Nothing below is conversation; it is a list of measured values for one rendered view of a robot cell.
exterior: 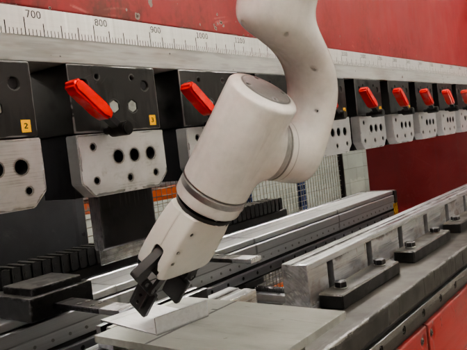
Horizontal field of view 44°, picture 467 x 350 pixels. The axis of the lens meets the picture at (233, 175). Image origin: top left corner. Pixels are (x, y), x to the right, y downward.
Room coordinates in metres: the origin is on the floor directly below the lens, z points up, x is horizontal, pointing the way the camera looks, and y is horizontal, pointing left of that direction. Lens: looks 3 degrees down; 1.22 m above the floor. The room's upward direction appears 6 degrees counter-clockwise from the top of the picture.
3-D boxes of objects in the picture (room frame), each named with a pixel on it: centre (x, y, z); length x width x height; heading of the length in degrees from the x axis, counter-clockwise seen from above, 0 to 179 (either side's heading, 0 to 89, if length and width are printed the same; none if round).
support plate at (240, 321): (0.72, 0.04, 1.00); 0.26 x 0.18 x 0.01; 53
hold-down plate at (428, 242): (1.58, -0.50, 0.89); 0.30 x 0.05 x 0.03; 143
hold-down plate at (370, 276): (1.26, -0.25, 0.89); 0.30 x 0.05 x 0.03; 143
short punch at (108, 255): (0.81, 0.16, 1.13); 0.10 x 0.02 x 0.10; 143
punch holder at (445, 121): (1.91, -0.67, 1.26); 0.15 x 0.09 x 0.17; 143
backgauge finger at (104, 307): (0.91, 0.27, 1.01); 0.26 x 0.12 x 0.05; 53
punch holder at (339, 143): (1.27, -0.19, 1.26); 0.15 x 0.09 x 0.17; 143
